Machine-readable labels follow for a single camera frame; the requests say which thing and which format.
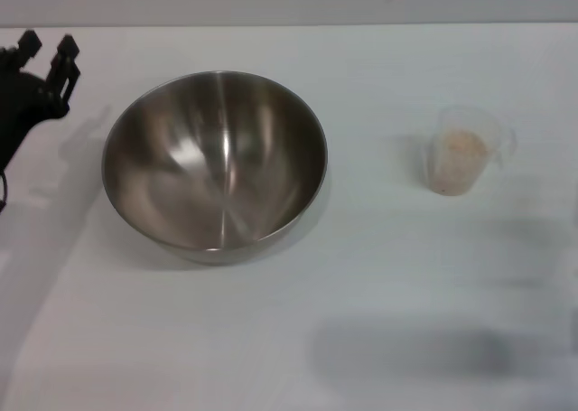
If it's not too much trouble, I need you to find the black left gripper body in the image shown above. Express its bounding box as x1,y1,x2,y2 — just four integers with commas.
0,47,71,180

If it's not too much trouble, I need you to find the stainless steel mixing bowl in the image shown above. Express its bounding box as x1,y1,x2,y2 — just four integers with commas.
100,70,330,267

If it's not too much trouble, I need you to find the clear plastic measuring cup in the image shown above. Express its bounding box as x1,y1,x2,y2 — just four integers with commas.
426,105,518,199

